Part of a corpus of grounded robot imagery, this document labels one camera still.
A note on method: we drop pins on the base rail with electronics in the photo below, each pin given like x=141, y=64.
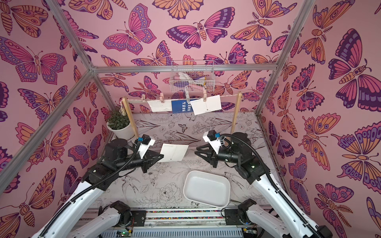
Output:
x=185, y=223

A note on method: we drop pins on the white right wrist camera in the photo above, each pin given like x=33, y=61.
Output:
x=214, y=140

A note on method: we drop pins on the blue postcard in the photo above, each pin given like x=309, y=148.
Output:
x=181, y=106

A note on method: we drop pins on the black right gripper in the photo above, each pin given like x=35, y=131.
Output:
x=213, y=156

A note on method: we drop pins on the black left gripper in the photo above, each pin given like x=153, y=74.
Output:
x=151, y=158

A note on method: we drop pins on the grey clothespin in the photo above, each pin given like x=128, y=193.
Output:
x=187, y=94

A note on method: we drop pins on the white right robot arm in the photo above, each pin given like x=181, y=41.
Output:
x=290, y=221

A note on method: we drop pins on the wooden drying rack frame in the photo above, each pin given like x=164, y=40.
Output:
x=163, y=117

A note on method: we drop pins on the potted green plant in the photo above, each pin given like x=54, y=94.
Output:
x=120, y=125

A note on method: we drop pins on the aluminium frame profiles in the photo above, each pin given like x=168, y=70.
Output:
x=92, y=74

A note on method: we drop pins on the white postcard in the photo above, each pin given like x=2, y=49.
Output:
x=173, y=152
x=159, y=106
x=211, y=104

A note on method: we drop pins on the white wire basket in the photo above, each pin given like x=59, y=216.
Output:
x=192, y=76

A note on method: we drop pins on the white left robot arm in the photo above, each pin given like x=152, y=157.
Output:
x=119, y=156

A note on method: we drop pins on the white plastic tray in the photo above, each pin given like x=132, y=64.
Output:
x=207, y=189

